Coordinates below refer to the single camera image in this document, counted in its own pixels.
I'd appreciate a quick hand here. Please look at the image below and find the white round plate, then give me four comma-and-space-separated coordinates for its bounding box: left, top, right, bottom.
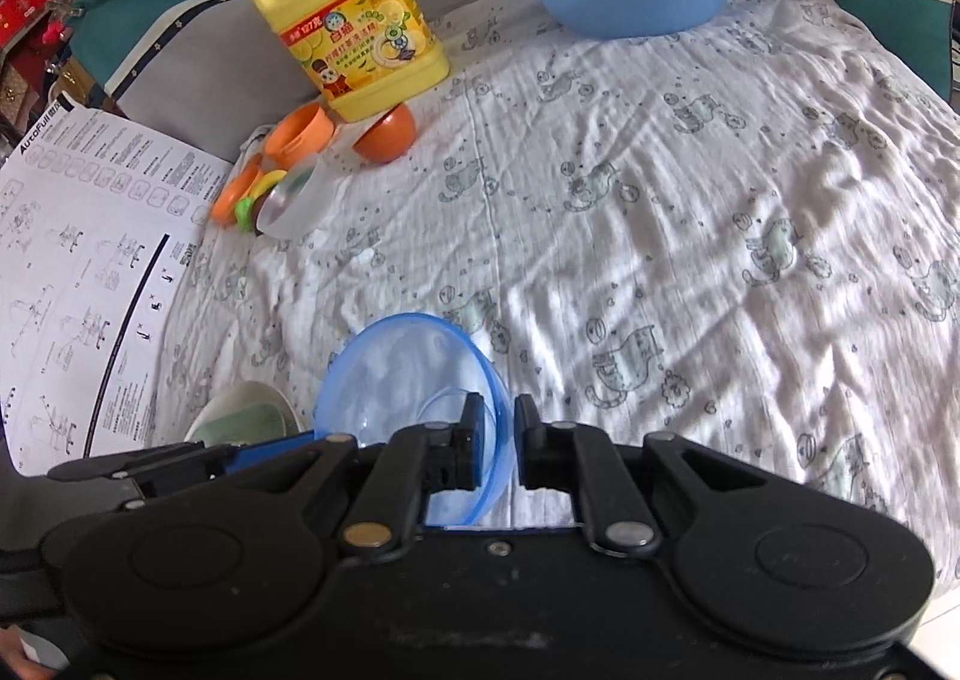
184, 382, 313, 449

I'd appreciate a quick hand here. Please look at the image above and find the white cat-print blanket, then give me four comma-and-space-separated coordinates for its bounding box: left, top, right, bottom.
142, 0, 960, 622

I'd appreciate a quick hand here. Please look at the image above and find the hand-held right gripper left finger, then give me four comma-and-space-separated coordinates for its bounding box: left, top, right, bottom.
282, 390, 487, 550

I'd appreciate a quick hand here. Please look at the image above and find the white instruction sheet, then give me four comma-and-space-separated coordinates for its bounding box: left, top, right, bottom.
0, 91, 236, 479

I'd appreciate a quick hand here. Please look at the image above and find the person's left hand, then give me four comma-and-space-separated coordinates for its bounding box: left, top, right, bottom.
0, 624, 72, 678

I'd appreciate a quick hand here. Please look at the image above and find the red box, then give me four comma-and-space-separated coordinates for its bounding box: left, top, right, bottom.
0, 0, 62, 46

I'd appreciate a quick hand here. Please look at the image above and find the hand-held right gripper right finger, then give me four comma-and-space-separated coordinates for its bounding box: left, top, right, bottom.
513, 393, 752, 550

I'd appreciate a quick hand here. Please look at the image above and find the yellow detergent pump bottle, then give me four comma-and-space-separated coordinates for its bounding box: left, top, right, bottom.
250, 0, 451, 124

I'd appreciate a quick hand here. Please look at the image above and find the orange toy pot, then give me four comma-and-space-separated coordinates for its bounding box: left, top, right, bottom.
264, 104, 337, 161

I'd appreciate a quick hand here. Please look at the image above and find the blue transparent bowl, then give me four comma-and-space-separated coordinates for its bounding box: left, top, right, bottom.
313, 312, 514, 528

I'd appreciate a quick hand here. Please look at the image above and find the clear plastic bowl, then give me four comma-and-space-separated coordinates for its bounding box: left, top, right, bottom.
258, 155, 332, 241

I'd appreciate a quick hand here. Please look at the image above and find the orange toy plate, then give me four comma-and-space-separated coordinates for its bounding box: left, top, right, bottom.
208, 170, 260, 226

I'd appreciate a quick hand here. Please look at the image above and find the teal and grey striped sheet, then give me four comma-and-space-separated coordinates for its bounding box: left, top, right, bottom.
64, 0, 960, 151

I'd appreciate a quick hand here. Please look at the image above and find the green square plate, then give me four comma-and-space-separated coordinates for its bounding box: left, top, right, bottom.
198, 401, 298, 446

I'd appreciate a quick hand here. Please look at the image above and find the dark orange bowl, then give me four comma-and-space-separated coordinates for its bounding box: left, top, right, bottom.
352, 103, 418, 166

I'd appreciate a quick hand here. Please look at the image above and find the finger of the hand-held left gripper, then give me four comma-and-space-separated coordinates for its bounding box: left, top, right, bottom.
46, 431, 317, 498

